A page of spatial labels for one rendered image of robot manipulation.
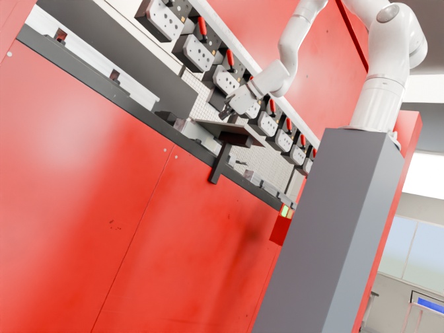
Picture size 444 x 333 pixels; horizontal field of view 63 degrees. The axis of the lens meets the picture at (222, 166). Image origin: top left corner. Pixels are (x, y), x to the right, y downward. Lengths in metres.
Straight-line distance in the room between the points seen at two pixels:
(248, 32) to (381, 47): 0.71
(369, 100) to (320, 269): 0.50
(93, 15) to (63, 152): 0.93
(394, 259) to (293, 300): 7.79
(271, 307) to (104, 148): 0.65
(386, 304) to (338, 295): 7.72
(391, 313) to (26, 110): 8.18
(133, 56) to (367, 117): 1.24
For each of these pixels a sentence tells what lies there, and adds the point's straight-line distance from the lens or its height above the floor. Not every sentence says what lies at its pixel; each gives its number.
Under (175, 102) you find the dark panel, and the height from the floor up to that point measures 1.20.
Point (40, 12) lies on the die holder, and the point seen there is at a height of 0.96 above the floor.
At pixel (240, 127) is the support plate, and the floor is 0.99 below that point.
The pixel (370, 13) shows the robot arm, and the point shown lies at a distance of 1.40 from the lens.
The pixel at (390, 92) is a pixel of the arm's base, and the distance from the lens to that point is 1.16.
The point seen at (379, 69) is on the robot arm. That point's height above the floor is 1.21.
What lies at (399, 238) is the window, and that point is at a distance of 8.82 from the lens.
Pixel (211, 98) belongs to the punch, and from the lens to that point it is 1.60.
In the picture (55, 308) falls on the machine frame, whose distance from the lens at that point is 1.22.
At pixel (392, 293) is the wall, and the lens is 8.68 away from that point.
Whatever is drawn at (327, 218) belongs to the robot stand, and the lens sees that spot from 1.00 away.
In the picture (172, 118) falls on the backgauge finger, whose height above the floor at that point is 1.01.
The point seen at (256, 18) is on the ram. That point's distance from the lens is 1.79.
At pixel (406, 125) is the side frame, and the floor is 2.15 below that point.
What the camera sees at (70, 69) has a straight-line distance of 1.06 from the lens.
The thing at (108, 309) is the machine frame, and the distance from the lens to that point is 1.33.
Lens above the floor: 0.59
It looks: 10 degrees up
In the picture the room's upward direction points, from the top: 22 degrees clockwise
